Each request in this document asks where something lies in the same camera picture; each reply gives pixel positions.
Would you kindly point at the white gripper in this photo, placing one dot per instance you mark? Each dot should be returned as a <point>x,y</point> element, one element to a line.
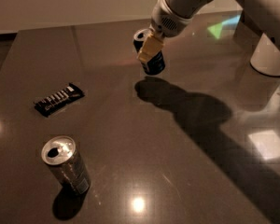
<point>165,24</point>

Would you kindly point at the blue pepsi can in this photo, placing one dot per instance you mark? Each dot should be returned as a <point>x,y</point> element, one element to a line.
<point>156,64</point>

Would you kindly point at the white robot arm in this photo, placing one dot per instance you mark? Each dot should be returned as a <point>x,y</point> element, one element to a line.
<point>264,13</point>

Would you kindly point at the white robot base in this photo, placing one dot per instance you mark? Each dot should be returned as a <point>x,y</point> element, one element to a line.
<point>266,57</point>

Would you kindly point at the silver drink can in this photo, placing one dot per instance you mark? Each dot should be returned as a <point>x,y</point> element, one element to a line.
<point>63,159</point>

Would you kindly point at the black candy bar wrapper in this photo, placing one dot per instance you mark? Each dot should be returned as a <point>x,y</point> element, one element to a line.
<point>59,99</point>

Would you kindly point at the dark box with snacks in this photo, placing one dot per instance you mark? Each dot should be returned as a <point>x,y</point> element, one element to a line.
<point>247,34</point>

